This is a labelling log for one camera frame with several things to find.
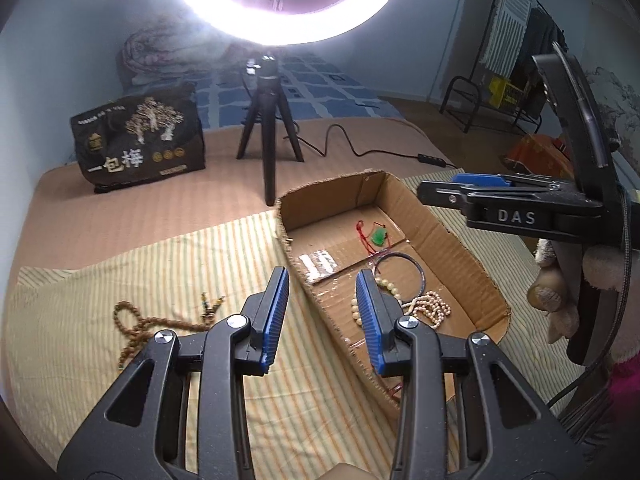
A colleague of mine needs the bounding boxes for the cardboard box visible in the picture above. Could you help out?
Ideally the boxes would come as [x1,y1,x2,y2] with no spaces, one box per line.
[275,170,512,406]

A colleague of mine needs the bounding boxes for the black snack bag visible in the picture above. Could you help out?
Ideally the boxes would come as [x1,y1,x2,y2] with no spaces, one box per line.
[70,82,207,195]

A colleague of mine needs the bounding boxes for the yellow crate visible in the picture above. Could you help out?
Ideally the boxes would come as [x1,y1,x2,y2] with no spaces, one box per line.
[487,74,526,108]

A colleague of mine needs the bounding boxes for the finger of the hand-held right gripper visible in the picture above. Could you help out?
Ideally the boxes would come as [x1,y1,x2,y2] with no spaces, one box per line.
[450,173,576,192]
[417,180,601,211]

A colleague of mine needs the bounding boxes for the folded patterned quilt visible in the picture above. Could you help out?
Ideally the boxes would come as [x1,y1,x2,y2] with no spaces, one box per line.
[117,12,281,86]

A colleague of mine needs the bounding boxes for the black power cable with switch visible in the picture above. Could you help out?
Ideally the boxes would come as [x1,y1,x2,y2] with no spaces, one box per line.
[287,122,458,168]

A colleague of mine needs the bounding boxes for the tan bed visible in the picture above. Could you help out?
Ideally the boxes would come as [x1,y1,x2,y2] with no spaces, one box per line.
[0,115,541,281]

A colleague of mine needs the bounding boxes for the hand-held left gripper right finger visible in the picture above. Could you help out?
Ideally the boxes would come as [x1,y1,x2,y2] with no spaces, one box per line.
[354,268,586,480]

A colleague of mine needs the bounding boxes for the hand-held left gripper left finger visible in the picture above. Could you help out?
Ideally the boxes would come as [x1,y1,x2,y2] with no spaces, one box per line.
[57,266,291,480]

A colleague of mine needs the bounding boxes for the landscape wall hanging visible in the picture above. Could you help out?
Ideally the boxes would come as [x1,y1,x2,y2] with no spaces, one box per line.
[582,60,640,176]

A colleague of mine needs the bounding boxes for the pearl necklace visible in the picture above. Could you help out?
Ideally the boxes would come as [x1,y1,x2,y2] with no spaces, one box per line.
[350,275,453,333]

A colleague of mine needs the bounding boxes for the green pendant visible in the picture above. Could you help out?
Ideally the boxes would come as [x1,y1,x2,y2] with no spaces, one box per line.
[356,220,393,256]

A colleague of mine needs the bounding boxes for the person's right hand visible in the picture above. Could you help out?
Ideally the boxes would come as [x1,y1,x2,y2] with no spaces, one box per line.
[531,239,583,346]

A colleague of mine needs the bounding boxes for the black tripod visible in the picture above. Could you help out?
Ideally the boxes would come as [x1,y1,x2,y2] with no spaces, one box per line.
[236,52,305,206]

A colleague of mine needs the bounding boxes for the dark hanging clothes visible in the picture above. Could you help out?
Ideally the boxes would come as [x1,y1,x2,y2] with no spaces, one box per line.
[510,7,568,121]

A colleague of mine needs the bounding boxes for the wooden bead necklace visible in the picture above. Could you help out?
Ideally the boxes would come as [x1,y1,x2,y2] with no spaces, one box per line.
[112,292,226,371]

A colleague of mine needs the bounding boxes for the white striped towel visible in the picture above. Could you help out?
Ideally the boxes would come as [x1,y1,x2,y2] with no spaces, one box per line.
[477,0,533,78]

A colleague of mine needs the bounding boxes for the person's right forearm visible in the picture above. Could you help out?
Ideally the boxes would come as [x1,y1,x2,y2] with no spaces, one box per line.
[582,245,640,461]

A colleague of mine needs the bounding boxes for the white ring light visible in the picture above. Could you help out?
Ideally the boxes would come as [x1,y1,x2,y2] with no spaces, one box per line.
[175,0,406,46]

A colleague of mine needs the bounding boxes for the black metal clothes rack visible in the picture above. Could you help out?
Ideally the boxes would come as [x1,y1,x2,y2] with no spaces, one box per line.
[440,0,566,133]

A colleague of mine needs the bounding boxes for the dark bangle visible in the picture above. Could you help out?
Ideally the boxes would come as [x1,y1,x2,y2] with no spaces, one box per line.
[372,252,427,306]

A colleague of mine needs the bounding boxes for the blue patterned blanket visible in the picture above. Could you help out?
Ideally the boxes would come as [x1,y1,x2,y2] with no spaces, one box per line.
[192,50,401,126]

